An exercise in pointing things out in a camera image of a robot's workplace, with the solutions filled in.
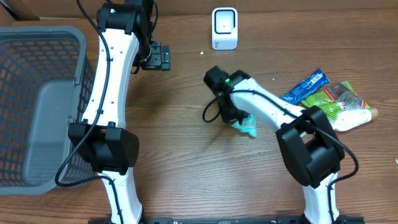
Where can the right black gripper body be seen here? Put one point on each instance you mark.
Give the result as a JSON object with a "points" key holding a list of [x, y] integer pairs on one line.
{"points": [[231, 112]]}

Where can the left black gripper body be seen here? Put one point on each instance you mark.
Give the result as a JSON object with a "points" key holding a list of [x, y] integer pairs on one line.
{"points": [[157, 59]]}

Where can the mint green wipes packet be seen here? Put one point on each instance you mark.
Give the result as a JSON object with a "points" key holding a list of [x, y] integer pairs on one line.
{"points": [[248, 126]]}

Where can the blue snack packet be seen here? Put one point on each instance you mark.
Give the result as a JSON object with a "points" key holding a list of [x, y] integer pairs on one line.
{"points": [[306, 87]]}

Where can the green red snack packet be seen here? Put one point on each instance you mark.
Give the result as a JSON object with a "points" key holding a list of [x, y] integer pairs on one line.
{"points": [[335, 100]]}

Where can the white bamboo cream tube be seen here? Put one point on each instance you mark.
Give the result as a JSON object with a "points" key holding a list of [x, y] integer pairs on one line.
{"points": [[349, 119]]}

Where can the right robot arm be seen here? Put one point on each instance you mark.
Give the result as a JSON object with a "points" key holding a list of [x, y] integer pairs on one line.
{"points": [[308, 144]]}

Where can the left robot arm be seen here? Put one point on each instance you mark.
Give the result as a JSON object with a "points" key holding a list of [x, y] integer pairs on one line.
{"points": [[100, 137]]}

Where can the white barcode scanner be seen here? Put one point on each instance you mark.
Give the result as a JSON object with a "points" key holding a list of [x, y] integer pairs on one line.
{"points": [[224, 28]]}

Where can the grey plastic mesh basket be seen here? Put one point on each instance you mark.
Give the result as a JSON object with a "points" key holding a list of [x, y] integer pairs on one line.
{"points": [[46, 83]]}

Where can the brown cardboard backboard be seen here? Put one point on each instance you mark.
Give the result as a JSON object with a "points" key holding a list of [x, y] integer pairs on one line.
{"points": [[35, 9]]}

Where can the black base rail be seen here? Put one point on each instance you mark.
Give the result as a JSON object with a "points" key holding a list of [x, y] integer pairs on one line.
{"points": [[279, 220]]}

